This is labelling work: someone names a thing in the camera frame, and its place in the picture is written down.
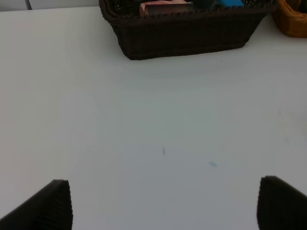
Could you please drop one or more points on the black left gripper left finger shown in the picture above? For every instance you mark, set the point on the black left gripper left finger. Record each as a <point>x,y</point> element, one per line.
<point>48,209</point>

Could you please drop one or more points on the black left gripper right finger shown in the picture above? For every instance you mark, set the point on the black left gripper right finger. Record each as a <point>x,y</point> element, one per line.
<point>280,206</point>

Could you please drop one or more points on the grey translucent plastic cup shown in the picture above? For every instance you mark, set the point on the grey translucent plastic cup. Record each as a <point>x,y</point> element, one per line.
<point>171,9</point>

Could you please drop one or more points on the orange wicker basket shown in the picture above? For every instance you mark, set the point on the orange wicker basket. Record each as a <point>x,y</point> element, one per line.
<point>290,18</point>

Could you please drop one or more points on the dark brown wicker basket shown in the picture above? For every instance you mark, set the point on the dark brown wicker basket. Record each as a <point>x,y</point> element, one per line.
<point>183,33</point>

